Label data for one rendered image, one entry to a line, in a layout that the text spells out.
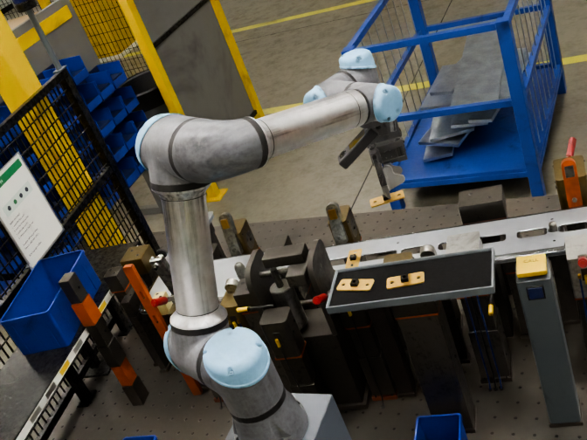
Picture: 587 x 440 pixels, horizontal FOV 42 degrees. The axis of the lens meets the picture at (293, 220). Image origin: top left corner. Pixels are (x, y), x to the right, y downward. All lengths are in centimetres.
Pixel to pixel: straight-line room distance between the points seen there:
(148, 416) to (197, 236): 108
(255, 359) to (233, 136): 41
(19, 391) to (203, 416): 52
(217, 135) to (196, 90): 376
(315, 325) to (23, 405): 80
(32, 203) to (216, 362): 129
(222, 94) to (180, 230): 392
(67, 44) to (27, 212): 222
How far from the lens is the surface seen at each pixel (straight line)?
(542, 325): 175
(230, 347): 146
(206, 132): 134
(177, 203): 145
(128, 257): 251
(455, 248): 187
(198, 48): 520
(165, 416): 242
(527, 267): 168
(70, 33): 470
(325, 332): 198
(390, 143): 177
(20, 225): 253
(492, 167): 401
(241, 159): 133
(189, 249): 147
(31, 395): 222
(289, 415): 153
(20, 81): 274
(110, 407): 258
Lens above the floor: 218
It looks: 29 degrees down
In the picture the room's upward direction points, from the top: 22 degrees counter-clockwise
